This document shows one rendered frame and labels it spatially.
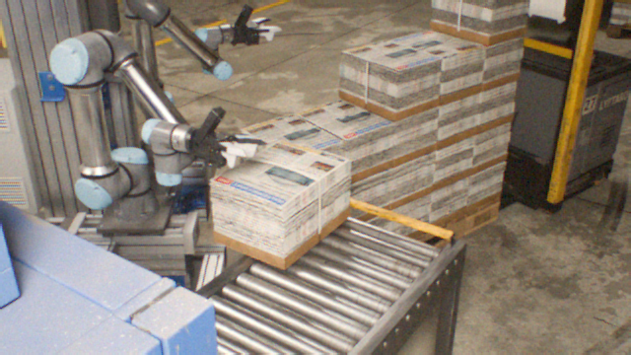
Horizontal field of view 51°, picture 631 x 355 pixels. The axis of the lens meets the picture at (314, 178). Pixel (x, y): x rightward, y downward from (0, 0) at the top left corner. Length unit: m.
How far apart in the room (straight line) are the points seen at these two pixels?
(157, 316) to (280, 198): 1.25
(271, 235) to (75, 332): 1.32
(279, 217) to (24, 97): 0.99
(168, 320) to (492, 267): 2.91
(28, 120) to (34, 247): 1.61
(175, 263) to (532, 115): 2.44
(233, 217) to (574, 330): 1.77
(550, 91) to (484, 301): 1.33
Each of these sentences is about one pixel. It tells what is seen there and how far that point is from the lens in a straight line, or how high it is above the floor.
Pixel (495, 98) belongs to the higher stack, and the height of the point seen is 0.77.
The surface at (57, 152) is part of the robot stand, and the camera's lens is 2.48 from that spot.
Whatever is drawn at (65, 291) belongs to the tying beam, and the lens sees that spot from 0.79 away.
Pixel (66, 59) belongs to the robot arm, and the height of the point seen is 1.42.
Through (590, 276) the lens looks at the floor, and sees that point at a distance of 3.62.
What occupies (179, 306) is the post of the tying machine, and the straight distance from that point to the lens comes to 0.73.
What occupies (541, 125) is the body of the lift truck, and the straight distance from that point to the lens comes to 4.07.
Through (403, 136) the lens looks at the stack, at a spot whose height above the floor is 0.74.
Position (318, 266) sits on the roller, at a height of 0.79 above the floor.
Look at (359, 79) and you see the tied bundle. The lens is 3.06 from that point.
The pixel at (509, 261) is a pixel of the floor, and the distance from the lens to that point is 3.59.
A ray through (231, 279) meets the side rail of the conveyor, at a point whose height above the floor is 0.80.
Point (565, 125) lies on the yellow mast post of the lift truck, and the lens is 3.79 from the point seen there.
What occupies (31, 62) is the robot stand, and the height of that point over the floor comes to 1.31.
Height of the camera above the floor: 2.00
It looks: 28 degrees down
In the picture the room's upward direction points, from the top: straight up
